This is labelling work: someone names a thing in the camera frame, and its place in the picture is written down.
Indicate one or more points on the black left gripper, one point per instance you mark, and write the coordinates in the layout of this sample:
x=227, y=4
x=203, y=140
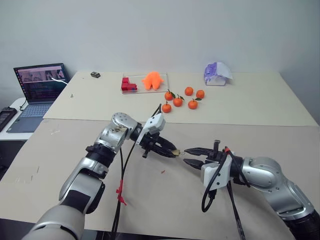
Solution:
x=150, y=143

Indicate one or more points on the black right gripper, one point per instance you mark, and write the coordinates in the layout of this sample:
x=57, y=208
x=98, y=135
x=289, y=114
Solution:
x=215, y=153

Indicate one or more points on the brass padlock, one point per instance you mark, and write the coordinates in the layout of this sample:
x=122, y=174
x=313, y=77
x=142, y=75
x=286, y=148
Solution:
x=176, y=152

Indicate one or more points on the small metal key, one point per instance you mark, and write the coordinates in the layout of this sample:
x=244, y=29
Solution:
x=183, y=153

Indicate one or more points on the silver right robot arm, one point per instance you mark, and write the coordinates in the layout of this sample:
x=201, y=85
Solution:
x=266, y=172

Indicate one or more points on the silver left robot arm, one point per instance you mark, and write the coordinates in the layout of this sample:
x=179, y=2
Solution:
x=82, y=172

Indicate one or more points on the orange tangerine with leaf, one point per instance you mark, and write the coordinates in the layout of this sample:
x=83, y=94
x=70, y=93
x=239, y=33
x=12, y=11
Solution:
x=177, y=102
x=192, y=104
x=169, y=96

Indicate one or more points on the beige cardboard sheet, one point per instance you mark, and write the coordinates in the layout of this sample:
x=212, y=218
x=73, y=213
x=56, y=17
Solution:
x=237, y=102
x=165, y=200

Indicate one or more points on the clear plastic tray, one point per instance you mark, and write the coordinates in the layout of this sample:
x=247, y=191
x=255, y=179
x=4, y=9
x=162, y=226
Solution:
x=150, y=87

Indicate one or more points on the orange plush toy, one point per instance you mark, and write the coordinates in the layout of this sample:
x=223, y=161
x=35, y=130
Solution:
x=152, y=80

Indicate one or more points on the red building blocks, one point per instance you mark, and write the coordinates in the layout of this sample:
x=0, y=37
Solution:
x=128, y=85

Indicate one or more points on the purple white tissue pack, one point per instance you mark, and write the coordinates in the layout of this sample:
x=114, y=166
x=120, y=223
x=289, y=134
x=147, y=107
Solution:
x=216, y=75

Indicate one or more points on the small black box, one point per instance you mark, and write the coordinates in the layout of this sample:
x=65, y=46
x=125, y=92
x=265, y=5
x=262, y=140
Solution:
x=95, y=74

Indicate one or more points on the open laptop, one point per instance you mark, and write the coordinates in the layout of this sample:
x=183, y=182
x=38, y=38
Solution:
x=37, y=95

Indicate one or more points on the white side table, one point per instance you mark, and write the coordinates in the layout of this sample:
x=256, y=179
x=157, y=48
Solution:
x=17, y=136

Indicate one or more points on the black handheld device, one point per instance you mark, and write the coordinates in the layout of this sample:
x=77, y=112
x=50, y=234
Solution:
x=6, y=117

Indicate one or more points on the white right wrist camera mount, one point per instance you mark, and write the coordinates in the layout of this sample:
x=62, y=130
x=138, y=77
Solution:
x=212, y=172

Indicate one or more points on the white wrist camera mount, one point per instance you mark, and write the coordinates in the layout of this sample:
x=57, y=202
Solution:
x=155, y=125
x=212, y=172

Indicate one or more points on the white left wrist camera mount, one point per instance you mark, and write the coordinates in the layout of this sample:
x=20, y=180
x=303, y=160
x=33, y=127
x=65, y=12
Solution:
x=155, y=125

